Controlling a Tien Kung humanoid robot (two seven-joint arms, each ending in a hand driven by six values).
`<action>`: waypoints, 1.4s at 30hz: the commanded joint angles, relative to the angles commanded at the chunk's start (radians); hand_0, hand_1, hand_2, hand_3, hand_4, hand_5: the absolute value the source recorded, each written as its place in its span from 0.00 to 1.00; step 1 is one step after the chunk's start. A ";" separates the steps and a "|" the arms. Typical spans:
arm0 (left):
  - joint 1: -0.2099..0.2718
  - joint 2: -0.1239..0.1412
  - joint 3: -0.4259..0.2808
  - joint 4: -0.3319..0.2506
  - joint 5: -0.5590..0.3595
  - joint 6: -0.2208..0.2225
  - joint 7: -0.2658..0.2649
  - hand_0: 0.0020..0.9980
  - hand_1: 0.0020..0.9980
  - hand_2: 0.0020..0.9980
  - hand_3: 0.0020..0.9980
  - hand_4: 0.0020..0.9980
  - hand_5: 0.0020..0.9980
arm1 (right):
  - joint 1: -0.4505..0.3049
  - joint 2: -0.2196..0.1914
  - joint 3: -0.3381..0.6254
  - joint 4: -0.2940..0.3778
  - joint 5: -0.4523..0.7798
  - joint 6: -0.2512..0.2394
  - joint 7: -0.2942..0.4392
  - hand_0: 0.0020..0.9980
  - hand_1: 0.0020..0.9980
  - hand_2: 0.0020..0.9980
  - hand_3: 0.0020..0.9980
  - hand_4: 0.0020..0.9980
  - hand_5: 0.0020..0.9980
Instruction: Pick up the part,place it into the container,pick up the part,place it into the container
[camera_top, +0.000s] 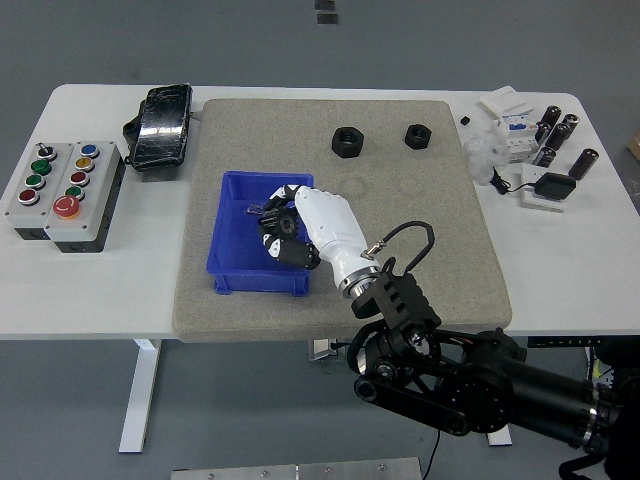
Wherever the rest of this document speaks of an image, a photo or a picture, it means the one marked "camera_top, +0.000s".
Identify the large black hex nut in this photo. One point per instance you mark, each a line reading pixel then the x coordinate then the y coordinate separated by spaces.
pixel 340 147

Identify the blue plastic box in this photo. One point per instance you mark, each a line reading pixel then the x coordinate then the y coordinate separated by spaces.
pixel 240 255

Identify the black wrapped pedal device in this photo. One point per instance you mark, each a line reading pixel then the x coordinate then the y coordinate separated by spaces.
pixel 160 125

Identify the grey emergency-stop button box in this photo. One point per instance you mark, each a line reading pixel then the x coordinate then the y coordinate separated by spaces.
pixel 95 200

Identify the white circuit breaker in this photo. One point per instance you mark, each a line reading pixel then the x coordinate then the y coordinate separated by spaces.
pixel 517 142

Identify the clear plastic bag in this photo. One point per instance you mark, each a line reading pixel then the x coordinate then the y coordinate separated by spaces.
pixel 481 157

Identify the grey-brown mat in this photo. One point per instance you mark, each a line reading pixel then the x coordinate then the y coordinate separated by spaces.
pixel 280 315

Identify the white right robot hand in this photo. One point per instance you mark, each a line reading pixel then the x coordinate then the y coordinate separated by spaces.
pixel 330 220

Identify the silver floor socket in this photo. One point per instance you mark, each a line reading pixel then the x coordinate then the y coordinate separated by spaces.
pixel 322 350

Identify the brown cardboard box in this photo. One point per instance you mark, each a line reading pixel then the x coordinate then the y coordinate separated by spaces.
pixel 635 145

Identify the black table control panel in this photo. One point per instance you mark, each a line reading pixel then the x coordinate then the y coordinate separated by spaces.
pixel 565 342

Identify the small black hex nut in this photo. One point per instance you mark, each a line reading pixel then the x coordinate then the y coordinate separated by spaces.
pixel 412 141

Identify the grey four-button control box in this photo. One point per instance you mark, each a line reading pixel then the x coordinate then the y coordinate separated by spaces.
pixel 20 207

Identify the silver metal plate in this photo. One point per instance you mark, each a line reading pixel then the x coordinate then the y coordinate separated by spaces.
pixel 300 471

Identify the dark cylindrical capacitor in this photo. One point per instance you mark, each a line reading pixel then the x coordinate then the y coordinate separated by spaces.
pixel 570 121
pixel 551 116
pixel 584 164
pixel 542 132
pixel 546 157
pixel 559 136

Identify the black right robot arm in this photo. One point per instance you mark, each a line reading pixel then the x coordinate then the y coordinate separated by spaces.
pixel 490 385

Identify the white flat box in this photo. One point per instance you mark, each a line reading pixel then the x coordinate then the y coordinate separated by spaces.
pixel 505 102

